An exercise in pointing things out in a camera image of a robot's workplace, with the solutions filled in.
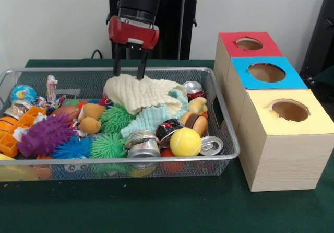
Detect red soda can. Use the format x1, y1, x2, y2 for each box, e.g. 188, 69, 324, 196
183, 81, 205, 99

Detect silver can with pull tab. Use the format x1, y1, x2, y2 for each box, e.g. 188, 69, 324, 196
199, 136, 224, 156

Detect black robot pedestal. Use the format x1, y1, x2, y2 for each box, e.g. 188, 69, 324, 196
101, 0, 210, 60

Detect purple spiky ball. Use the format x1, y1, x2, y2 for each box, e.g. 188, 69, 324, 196
17, 114, 75, 157

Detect green spiky ball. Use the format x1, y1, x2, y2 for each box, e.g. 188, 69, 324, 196
90, 133, 127, 159

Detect small toy hamburger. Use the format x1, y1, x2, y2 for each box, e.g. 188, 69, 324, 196
180, 112, 208, 137

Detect wooden box with three holes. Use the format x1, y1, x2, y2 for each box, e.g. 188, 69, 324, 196
213, 32, 334, 192

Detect crushed silver can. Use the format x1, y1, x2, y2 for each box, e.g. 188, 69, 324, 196
124, 130, 161, 158

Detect light teal cloth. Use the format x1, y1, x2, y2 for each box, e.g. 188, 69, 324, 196
121, 89, 189, 139

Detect black side stand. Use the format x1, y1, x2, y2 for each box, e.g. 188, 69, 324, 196
300, 0, 334, 85

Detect yellow tennis ball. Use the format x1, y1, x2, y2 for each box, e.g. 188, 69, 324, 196
170, 127, 202, 157

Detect clear shallow mesh bin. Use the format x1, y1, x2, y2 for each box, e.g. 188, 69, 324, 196
0, 67, 241, 182

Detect yellow plush duck toy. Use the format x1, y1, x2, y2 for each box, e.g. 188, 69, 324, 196
189, 97, 208, 115

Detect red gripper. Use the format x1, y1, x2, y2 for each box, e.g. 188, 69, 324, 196
108, 16, 160, 80

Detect blue globe ball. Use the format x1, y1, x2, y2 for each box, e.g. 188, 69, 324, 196
10, 85, 38, 104

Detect dark green table cloth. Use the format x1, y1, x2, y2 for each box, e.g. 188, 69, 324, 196
0, 60, 334, 233

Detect small orange basketball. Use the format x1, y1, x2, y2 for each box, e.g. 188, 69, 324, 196
0, 116, 17, 135

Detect cream knitted cloth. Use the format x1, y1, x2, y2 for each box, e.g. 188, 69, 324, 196
103, 75, 188, 116

